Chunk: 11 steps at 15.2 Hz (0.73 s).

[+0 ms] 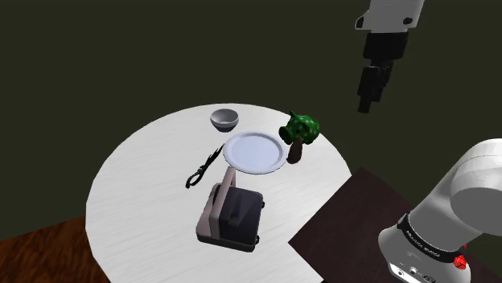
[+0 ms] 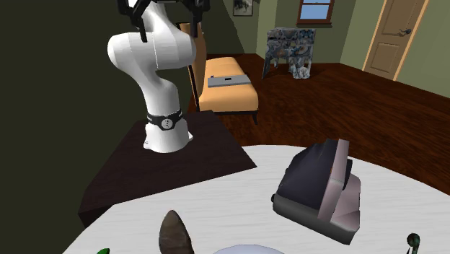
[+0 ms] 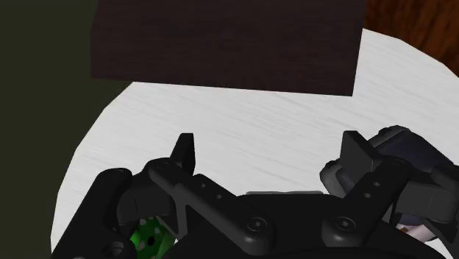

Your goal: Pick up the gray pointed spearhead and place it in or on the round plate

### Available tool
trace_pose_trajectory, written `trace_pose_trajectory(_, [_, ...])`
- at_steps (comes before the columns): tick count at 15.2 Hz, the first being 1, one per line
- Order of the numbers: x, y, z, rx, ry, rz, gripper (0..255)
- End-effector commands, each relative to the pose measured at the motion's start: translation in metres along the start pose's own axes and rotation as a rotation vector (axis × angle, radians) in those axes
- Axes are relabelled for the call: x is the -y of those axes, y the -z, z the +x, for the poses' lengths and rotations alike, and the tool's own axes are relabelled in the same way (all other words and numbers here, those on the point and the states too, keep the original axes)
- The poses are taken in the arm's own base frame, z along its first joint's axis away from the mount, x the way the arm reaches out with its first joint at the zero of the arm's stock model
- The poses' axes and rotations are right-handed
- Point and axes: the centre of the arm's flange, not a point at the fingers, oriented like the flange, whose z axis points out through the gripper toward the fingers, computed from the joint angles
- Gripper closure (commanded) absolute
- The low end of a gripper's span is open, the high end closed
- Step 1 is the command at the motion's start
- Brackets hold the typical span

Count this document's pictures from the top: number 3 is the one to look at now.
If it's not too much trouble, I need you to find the dark grey and navy gadget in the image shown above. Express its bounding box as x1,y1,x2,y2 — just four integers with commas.
319,124,459,241

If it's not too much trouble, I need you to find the green white-dotted object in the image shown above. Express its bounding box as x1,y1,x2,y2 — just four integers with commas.
129,216,177,259

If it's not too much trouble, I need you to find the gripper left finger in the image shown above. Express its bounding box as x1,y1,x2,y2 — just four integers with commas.
51,132,277,259

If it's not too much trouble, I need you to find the dark brown robot stand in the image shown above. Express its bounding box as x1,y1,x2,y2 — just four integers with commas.
89,0,367,97

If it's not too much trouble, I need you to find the white round table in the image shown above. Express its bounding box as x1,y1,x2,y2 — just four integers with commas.
50,28,459,259

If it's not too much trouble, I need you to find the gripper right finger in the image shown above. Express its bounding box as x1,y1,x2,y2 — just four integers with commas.
321,130,459,249

